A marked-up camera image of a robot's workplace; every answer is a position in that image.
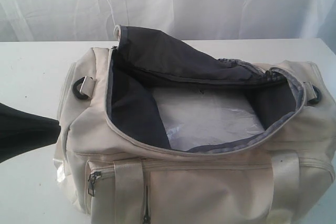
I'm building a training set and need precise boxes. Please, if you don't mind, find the cream fabric duffel bag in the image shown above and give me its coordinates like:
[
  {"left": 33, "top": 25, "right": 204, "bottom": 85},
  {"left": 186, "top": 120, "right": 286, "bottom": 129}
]
[{"left": 54, "top": 26, "right": 335, "bottom": 223}]

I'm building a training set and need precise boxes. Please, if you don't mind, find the white backdrop curtain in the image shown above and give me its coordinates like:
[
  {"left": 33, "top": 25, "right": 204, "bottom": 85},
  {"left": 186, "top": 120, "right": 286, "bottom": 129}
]
[{"left": 1, "top": 0, "right": 335, "bottom": 44}]

